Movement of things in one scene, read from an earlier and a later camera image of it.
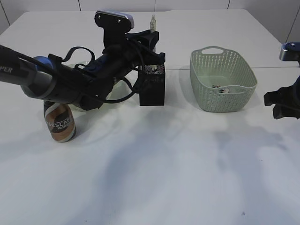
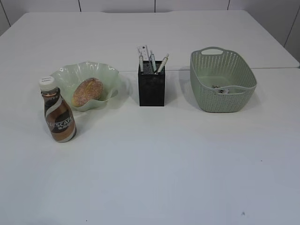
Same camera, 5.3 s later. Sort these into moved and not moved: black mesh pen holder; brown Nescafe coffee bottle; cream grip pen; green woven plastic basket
Moved: cream grip pen
Not moved: green woven plastic basket; brown Nescafe coffee bottle; black mesh pen holder
